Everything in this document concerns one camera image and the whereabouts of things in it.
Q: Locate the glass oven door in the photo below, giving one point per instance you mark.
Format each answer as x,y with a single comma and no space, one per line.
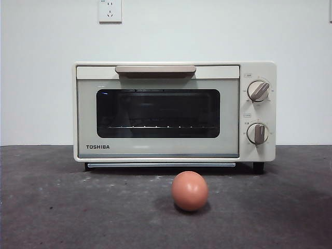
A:
88,116

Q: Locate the black oven foot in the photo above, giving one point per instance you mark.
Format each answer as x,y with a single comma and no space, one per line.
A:
85,167
258,168

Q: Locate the taupe timer knob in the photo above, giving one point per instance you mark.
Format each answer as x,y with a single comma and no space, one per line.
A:
257,134

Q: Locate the taupe temperature knob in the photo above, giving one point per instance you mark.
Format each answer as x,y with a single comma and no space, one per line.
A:
258,91

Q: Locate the cream Toshiba toaster oven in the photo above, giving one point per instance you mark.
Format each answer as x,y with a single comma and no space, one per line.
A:
271,155

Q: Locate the white wall socket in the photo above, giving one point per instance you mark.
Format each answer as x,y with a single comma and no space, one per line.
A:
110,15

